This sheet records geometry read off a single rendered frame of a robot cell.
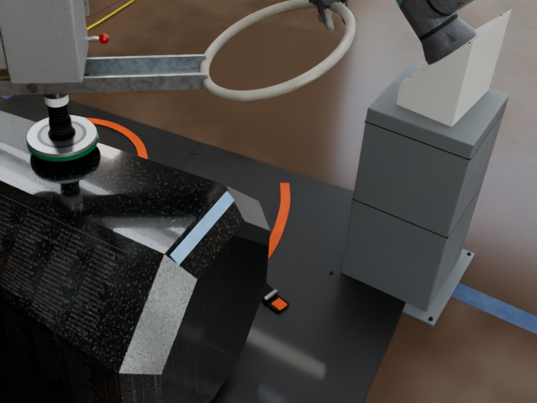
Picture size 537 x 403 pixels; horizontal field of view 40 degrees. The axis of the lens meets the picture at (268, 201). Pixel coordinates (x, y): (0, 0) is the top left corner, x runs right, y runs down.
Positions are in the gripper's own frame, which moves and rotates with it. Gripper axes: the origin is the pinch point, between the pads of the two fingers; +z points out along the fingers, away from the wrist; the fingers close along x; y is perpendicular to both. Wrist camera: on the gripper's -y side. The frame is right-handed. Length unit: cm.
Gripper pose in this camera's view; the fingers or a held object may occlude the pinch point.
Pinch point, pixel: (339, 25)
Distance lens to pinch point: 238.3
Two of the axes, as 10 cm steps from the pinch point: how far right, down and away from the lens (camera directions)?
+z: 3.3, 6.9, 6.4
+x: -7.6, 5.9, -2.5
